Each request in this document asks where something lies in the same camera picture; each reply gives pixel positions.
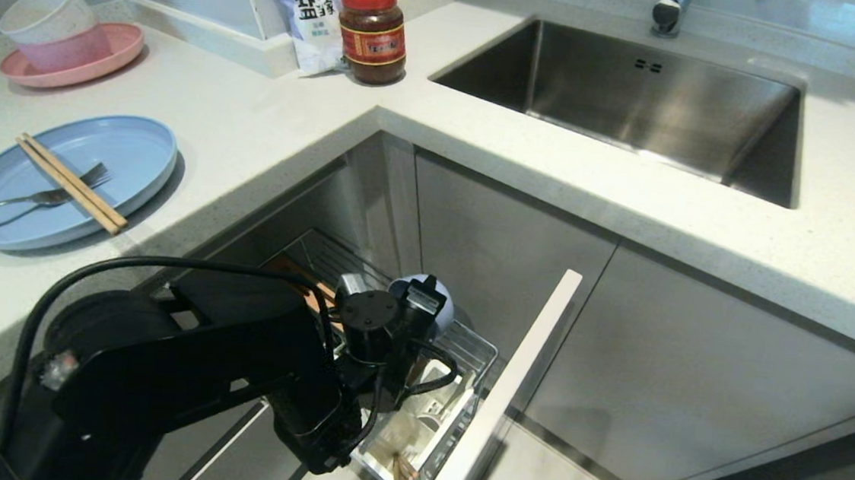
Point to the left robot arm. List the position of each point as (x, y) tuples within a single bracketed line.
[(158, 371)]

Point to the pale blue bowl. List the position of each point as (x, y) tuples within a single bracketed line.
[(449, 309)]

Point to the grey cabinet door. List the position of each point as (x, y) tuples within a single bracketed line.
[(501, 276), (691, 375)]

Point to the brown wooden board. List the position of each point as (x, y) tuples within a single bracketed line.
[(295, 269)]

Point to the white drawer front panel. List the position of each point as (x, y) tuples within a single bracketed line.
[(508, 384)]

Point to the beige drip tray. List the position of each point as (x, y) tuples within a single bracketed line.
[(412, 437)]

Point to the red-lidded sauce jar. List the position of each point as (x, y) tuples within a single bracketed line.
[(371, 41)]

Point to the stainless steel sink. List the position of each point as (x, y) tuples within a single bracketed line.
[(636, 104)]

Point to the white salt bag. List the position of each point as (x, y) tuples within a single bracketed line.
[(312, 13)]

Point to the blue plate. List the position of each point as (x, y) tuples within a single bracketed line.
[(122, 151)]

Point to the chrome faucet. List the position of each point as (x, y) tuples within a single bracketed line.
[(668, 11)]

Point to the wooden chopstick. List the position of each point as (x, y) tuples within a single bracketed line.
[(77, 180), (66, 182)]

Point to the pink plate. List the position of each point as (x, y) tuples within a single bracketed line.
[(118, 44)]

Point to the metal fork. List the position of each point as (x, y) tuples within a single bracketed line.
[(11, 203)]

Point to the translucent white cup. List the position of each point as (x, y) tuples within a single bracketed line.
[(48, 19)]

